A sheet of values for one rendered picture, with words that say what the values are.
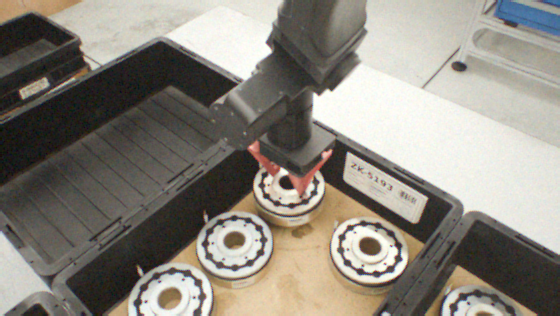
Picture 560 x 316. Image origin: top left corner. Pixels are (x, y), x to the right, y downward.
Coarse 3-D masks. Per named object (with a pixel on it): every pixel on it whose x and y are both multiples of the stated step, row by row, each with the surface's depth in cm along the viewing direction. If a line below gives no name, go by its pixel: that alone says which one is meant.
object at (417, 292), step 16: (464, 224) 52; (480, 224) 52; (496, 224) 52; (448, 240) 50; (512, 240) 51; (528, 240) 50; (448, 256) 49; (544, 256) 49; (432, 272) 48; (416, 288) 46; (400, 304) 45; (416, 304) 45
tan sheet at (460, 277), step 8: (456, 272) 59; (464, 272) 59; (448, 280) 58; (456, 280) 58; (464, 280) 58; (472, 280) 58; (480, 280) 58; (456, 288) 57; (440, 296) 56; (432, 304) 55; (440, 304) 55; (432, 312) 55; (528, 312) 55
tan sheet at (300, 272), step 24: (336, 192) 68; (360, 216) 65; (288, 240) 62; (312, 240) 62; (408, 240) 62; (192, 264) 59; (288, 264) 59; (312, 264) 59; (408, 264) 59; (216, 288) 57; (240, 288) 57; (264, 288) 57; (288, 288) 57; (312, 288) 57; (336, 288) 57; (120, 312) 55; (216, 312) 55; (240, 312) 55; (264, 312) 55; (288, 312) 55; (312, 312) 55; (336, 312) 55; (360, 312) 55
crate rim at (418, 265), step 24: (312, 120) 64; (360, 144) 61; (384, 168) 58; (168, 192) 55; (432, 192) 55; (144, 216) 53; (456, 216) 53; (120, 240) 51; (432, 240) 52; (72, 264) 48; (408, 288) 46; (72, 312) 44
